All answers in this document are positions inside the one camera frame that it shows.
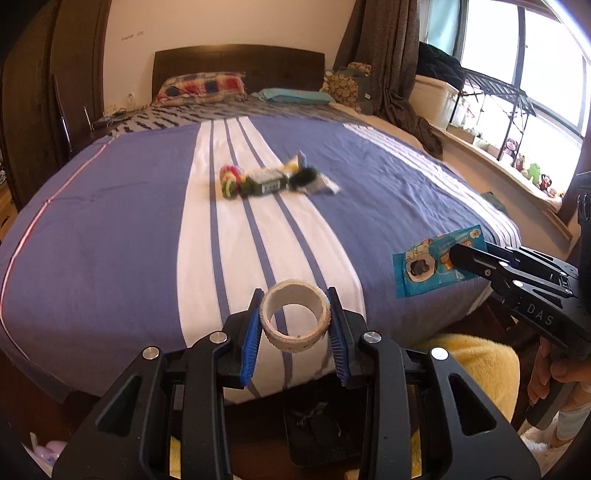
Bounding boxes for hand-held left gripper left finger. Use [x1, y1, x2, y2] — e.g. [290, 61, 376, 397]
[52, 288, 266, 480]

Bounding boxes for dark wooden headboard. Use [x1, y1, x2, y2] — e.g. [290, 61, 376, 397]
[152, 44, 327, 101]

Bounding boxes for brown curtain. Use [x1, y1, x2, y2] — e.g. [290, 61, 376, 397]
[334, 0, 445, 158]

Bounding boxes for white storage box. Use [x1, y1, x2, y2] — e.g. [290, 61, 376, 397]
[410, 76, 461, 131]

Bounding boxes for person's right hand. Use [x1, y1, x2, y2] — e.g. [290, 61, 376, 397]
[527, 340, 591, 408]

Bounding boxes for grey zigzag blanket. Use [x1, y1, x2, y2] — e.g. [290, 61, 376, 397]
[108, 99, 352, 138]

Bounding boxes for grey green bag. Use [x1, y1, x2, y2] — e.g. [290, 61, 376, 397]
[355, 73, 378, 114]

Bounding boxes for black trash bin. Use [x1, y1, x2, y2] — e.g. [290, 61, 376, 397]
[281, 387, 371, 468]

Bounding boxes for black drying rack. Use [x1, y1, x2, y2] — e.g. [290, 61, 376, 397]
[450, 68, 539, 163]

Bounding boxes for white fluffy slipper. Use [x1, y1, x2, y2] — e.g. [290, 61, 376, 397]
[518, 428, 557, 464]

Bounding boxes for brown floral cushion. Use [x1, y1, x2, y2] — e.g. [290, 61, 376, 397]
[322, 62, 373, 114]

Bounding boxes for dark nightstand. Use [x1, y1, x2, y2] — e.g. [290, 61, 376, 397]
[69, 113, 122, 155]

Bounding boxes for colourful hair ties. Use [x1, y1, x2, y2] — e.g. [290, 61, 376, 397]
[219, 163, 248, 200]

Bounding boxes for dark wooden wardrobe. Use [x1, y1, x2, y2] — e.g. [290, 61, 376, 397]
[0, 0, 112, 209]

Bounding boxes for yellow blue wrapper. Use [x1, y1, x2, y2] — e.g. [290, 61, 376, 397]
[283, 150, 310, 175]

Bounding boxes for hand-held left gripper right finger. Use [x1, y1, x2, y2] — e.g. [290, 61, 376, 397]
[325, 286, 542, 480]

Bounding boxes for white tape roll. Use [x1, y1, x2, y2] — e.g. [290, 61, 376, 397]
[259, 279, 332, 355]

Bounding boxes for white packet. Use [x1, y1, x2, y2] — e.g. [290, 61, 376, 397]
[305, 174, 342, 196]

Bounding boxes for blue printed wipes packet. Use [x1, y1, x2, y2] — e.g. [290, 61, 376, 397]
[392, 224, 486, 299]

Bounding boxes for teal pillow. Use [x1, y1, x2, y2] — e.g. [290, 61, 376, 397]
[251, 88, 337, 106]

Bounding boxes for yellow fluffy pants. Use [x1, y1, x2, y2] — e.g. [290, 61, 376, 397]
[167, 332, 521, 480]

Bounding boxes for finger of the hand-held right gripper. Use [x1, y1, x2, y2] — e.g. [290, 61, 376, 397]
[481, 241, 571, 278]
[449, 243, 514, 296]

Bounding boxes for purple white striped bedspread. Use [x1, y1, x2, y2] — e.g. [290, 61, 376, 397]
[0, 114, 523, 408]

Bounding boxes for black fuzzy object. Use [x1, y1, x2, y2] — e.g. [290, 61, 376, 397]
[288, 167, 320, 190]

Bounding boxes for dark clothes pile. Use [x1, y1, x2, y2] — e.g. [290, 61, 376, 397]
[417, 41, 468, 91]

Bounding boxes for pink white object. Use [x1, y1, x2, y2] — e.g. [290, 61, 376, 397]
[30, 433, 66, 468]

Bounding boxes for plaid pillow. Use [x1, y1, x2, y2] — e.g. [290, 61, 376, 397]
[154, 71, 248, 106]

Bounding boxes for green cloth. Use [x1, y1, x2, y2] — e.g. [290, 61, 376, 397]
[481, 191, 509, 214]

